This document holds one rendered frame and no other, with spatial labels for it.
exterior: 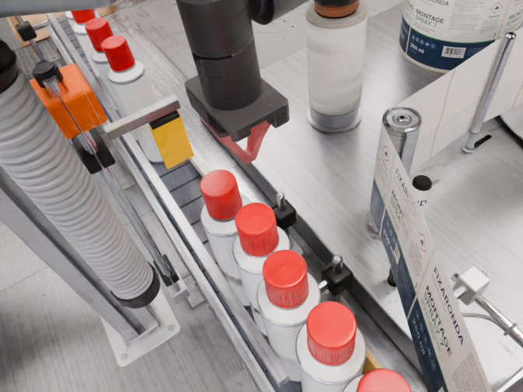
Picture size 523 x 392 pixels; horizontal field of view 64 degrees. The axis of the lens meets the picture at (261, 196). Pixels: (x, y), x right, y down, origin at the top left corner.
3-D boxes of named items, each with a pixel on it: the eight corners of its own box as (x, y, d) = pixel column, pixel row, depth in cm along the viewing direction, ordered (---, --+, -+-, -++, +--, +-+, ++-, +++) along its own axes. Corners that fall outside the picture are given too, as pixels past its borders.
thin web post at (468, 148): (477, 150, 62) (524, 33, 47) (468, 156, 61) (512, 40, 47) (466, 143, 63) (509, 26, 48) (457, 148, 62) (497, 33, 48)
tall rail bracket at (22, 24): (81, 74, 97) (44, 5, 84) (51, 86, 95) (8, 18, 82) (78, 68, 99) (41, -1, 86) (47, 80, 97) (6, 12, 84)
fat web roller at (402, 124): (407, 228, 55) (437, 119, 40) (380, 245, 54) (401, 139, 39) (383, 206, 57) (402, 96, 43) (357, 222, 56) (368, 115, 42)
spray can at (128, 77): (181, 154, 69) (138, 41, 53) (152, 169, 67) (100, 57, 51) (169, 138, 72) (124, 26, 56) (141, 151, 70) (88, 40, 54)
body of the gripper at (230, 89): (238, 71, 46) (224, 5, 40) (292, 116, 40) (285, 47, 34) (187, 96, 44) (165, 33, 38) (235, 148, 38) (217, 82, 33)
